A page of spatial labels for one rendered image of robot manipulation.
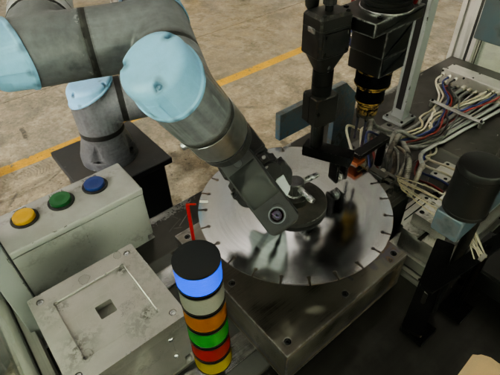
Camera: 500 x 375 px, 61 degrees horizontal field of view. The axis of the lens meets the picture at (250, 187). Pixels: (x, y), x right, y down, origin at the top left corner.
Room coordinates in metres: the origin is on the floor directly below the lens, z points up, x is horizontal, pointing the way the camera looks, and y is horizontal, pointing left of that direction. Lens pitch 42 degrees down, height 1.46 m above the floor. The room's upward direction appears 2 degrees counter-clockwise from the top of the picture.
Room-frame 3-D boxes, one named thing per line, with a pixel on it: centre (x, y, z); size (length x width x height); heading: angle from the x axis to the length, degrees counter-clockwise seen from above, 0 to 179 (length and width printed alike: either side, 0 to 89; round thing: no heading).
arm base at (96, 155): (0.94, 0.39, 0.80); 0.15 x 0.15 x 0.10
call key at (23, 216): (0.56, 0.42, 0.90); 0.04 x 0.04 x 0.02
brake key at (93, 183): (0.64, 0.31, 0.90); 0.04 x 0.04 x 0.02
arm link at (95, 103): (0.95, 0.38, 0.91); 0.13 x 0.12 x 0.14; 108
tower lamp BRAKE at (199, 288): (0.24, 0.05, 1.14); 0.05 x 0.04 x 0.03; 38
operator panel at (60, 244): (0.59, 0.36, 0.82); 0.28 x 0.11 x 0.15; 128
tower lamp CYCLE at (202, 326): (0.24, 0.05, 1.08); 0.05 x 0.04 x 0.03; 38
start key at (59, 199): (0.60, 0.37, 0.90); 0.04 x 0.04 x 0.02
